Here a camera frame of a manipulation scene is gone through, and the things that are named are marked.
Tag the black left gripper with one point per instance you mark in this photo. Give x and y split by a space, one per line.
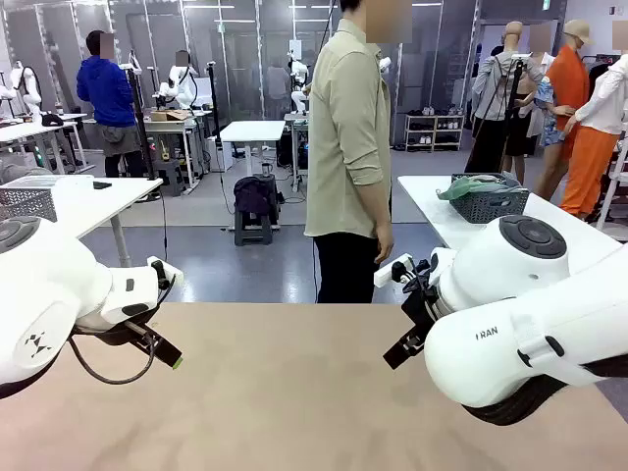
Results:
113 336

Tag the white shoe rack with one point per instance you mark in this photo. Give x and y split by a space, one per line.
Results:
434 130

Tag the mannequin white shirt orange trousers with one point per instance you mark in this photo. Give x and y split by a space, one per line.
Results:
589 162

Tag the metal mesh basket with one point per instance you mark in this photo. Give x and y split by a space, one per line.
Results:
27 203

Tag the mannequin in orange jacket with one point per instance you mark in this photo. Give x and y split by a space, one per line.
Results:
569 83

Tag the person in blue hoodie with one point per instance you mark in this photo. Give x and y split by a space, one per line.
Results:
105 93

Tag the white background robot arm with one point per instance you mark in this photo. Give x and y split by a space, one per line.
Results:
184 88
27 83
298 73

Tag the small white standing desk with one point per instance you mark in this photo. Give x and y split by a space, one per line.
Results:
252 130

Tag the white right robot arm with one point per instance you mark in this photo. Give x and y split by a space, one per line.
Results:
515 275

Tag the person's right hand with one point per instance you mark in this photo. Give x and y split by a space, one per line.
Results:
385 245

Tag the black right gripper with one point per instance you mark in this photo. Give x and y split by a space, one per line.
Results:
422 309

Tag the black tripod pole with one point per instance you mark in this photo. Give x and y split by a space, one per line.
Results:
212 98
140 113

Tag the black cap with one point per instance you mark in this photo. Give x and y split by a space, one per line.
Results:
52 120

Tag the black step stool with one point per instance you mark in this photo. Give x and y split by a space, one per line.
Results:
252 230

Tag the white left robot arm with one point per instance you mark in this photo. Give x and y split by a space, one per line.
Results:
44 294

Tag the white desk with box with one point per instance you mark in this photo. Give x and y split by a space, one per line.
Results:
167 126

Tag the person's right forearm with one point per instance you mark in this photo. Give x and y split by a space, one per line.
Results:
380 206

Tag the right camera mount bracket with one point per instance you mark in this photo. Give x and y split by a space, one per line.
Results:
411 279

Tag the dark grey plastic basket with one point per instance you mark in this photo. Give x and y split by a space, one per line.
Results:
490 208

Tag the black backpack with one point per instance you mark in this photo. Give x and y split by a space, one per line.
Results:
252 196

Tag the mannequin in grey shirt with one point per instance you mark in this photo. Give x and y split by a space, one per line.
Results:
495 88

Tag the cardboard box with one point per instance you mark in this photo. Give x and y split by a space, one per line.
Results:
167 116

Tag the white robot workbench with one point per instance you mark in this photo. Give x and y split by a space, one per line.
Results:
294 118

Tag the black phone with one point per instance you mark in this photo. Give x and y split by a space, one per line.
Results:
102 185

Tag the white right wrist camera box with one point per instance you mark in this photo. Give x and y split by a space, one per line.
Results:
387 272

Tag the person in beige shirt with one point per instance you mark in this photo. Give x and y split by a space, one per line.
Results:
338 122

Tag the grey step stool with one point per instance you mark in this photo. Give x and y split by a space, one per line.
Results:
169 176

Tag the white side table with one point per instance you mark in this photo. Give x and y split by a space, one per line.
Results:
432 216
98 206

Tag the grey fabric bundle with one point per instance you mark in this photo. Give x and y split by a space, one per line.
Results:
19 172

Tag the long white work tables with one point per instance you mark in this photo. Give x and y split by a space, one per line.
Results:
29 130

